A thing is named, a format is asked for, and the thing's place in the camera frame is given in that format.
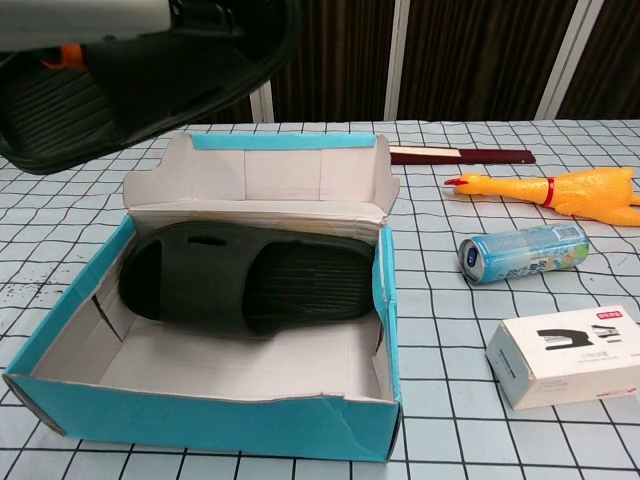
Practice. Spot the light blue shoe box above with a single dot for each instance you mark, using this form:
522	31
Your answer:
200	415

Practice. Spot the yellow rubber chicken toy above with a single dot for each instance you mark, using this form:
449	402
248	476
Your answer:
585	192

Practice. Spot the white stapler box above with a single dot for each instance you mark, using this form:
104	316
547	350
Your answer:
575	370

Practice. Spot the blue drink can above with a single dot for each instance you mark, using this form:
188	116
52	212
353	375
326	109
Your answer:
525	252

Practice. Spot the white metal frame bar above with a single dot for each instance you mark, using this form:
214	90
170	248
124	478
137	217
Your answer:
397	60
565	60
260	107

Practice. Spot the black rubber slipper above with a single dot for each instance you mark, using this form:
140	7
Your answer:
210	280
165	85

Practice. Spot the checked light blue tablecloth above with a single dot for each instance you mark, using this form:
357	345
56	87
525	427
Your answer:
500	440

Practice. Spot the long dark red box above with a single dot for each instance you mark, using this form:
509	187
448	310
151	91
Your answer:
490	156

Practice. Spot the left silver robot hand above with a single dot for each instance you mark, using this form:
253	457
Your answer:
75	20

